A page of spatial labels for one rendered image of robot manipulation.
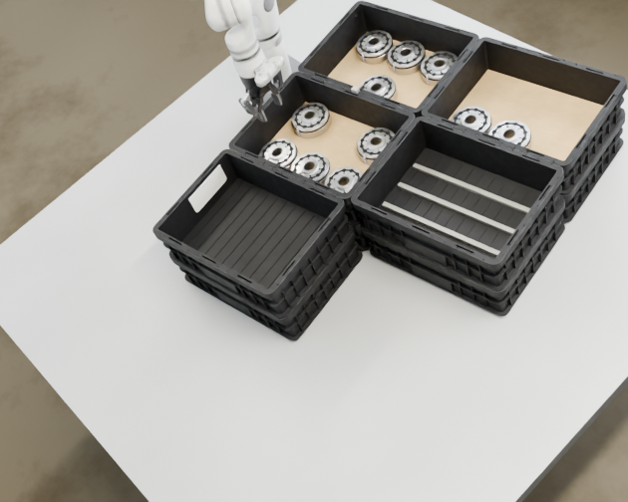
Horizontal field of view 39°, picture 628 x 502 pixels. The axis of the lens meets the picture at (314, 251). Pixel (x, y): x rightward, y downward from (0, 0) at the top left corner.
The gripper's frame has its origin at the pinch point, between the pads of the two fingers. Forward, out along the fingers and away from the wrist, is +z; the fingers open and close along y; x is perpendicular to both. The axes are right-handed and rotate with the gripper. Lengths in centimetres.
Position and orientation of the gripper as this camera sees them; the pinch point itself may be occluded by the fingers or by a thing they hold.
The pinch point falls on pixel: (269, 108)
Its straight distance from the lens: 224.1
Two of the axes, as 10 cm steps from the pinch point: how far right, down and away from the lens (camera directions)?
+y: -6.0, 7.3, -3.3
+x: 7.6, 3.9, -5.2
